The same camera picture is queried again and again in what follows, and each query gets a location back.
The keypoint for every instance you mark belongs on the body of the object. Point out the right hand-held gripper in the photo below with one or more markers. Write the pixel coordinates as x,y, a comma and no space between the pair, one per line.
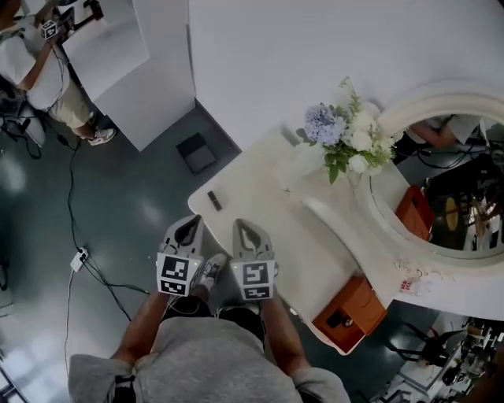
254,277

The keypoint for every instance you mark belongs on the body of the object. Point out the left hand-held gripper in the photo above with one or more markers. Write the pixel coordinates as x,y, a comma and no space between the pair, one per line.
177,271

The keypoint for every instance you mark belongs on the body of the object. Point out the small black bar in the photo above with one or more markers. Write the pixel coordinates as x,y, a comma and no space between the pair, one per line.
215,201

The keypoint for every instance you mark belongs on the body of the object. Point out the orange wooden box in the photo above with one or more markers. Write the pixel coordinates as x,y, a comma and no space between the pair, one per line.
362,303

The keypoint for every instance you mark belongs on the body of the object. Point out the person's left forearm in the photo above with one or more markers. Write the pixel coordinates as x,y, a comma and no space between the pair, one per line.
141,326

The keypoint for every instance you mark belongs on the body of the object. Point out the person's right forearm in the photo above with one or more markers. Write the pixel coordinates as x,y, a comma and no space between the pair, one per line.
279,338

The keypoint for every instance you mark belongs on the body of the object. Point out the person's left leg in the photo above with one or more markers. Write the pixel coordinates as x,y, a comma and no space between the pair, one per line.
200,291

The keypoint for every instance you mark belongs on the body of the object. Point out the person's right shoe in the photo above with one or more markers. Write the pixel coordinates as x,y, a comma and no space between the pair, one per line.
236,309

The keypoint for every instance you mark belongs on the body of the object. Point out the person's black shorts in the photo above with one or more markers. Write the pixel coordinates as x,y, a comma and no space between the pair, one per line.
244,319

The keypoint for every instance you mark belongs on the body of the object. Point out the clear glass vase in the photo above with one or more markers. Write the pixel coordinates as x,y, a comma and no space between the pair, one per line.
309,159

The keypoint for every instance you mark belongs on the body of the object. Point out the white power strip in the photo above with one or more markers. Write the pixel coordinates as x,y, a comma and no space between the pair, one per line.
78,259

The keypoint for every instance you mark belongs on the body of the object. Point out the person's grey shirt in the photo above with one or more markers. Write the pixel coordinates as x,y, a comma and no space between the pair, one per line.
208,366

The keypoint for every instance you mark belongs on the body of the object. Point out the white and blue flower bouquet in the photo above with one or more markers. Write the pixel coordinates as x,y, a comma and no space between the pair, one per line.
323,126

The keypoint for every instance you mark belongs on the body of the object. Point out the clear plastic bottle red label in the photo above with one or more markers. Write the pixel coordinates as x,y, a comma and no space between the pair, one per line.
409,286

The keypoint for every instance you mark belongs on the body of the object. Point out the white partition panel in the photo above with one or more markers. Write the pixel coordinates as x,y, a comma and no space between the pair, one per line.
157,59

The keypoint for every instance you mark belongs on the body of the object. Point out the oval mirror white frame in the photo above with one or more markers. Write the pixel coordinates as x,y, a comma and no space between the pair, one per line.
417,104

